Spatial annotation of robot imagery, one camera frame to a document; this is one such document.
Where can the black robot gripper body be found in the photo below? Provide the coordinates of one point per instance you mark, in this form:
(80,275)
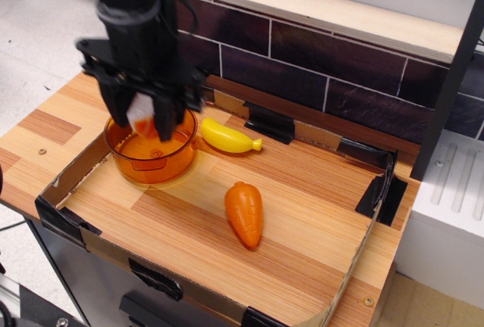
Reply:
(142,46)

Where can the cardboard fence with black tape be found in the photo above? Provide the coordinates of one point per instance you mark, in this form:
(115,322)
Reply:
(317,260)

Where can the dark brick backsplash panel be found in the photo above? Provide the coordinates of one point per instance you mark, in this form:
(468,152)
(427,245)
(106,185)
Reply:
(373,67)

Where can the orange transparent plastic pot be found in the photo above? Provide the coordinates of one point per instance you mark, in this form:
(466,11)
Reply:
(148,160)

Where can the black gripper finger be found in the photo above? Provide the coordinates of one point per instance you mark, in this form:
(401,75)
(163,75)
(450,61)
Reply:
(117,96)
(169,112)

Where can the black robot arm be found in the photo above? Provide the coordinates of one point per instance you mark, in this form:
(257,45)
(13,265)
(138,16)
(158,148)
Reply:
(141,56)

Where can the yellow plastic banana toy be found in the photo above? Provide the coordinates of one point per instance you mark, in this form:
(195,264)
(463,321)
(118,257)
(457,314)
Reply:
(227,139)

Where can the orange plastic carrot toy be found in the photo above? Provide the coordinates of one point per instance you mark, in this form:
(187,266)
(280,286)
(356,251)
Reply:
(244,208)

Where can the salmon sushi toy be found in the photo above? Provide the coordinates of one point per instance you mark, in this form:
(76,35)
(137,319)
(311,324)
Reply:
(141,116)

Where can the black vertical post right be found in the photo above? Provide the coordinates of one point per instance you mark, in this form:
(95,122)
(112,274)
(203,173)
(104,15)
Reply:
(450,88)

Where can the white ribbed sink unit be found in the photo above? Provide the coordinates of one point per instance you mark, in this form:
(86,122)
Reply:
(442,245)

